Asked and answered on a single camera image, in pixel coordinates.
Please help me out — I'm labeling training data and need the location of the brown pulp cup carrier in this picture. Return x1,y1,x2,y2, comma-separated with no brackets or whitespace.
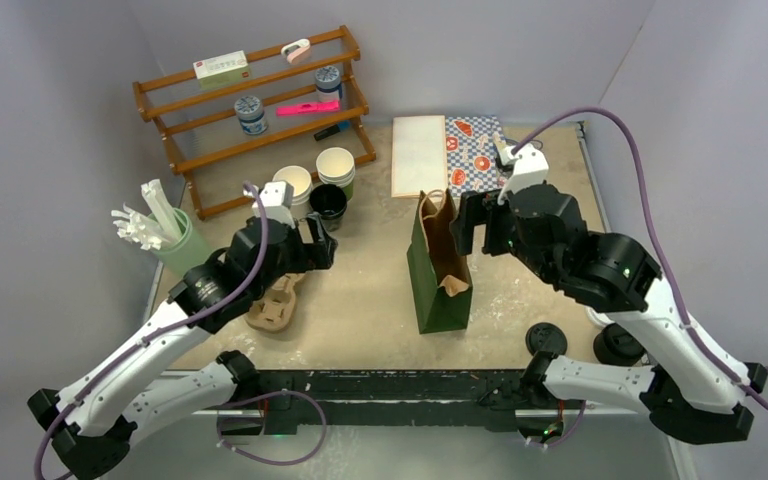
244,274,305,333

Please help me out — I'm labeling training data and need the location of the green paper bag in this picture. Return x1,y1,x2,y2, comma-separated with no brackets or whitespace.
406,189,473,335

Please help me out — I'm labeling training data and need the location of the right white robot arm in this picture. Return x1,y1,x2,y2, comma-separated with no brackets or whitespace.
450,183,768,445

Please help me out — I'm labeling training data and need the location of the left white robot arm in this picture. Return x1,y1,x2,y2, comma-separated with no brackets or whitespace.
27,213,337,479

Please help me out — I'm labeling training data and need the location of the black paper cup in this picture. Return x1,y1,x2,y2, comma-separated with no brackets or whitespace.
309,184,348,231

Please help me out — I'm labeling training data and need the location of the blue checkered paper bag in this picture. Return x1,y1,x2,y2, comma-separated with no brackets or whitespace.
444,116,505,197

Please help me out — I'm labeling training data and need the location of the white paper cup stack left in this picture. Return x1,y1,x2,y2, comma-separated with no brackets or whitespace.
272,165,313,219

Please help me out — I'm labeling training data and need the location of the white paper cup stack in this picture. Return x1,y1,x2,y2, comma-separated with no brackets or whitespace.
272,165,313,219
316,147,356,201

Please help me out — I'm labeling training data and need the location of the white paper cup stack right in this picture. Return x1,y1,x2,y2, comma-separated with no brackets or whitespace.
316,147,356,201

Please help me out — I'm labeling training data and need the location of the white paper bag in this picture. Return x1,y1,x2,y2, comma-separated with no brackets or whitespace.
391,115,448,198

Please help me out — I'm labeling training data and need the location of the white cup lid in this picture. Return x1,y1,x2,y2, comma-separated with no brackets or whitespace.
585,307,614,329

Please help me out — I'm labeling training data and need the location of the green straw holder cup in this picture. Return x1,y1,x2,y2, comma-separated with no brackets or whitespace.
152,208,214,277

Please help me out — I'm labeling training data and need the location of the black cup lid near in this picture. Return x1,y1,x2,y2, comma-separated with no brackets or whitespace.
525,322,568,355

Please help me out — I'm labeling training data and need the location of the black blue marker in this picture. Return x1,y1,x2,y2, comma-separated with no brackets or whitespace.
313,120,351,142

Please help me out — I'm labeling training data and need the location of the wooden shelf rack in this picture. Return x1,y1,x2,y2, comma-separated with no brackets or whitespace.
132,25,376,220

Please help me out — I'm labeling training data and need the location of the pink marker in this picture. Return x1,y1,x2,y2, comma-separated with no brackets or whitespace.
275,100,341,117

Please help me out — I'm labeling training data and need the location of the blue lidded jar left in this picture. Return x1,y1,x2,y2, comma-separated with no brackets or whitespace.
234,95,268,136

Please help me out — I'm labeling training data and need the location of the blue lidded jar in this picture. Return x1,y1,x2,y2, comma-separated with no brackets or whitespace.
234,95,268,136
314,65,343,103

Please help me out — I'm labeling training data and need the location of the blue lidded jar right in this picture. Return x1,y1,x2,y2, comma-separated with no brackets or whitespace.
314,65,343,103

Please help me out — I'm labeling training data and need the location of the white green box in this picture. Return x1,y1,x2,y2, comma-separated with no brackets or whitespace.
193,50,251,91

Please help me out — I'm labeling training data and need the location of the pink white clip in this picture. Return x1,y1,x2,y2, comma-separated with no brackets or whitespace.
281,38,312,65

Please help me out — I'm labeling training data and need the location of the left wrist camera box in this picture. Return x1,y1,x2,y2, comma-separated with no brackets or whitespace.
257,180,296,227

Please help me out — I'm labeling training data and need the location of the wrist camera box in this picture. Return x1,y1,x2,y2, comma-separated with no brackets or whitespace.
497,144,549,204
257,180,296,227

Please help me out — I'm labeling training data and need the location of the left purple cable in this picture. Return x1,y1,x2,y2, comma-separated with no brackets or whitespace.
32,182,271,480

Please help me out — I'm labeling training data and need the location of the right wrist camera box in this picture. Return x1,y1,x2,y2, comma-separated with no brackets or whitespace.
497,144,549,204

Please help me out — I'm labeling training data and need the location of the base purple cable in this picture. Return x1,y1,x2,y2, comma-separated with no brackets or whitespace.
215,388,329,467

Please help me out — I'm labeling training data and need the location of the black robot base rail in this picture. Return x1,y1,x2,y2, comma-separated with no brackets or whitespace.
227,369,581,436

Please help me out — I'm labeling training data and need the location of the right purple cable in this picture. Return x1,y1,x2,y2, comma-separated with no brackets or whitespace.
499,106,768,433

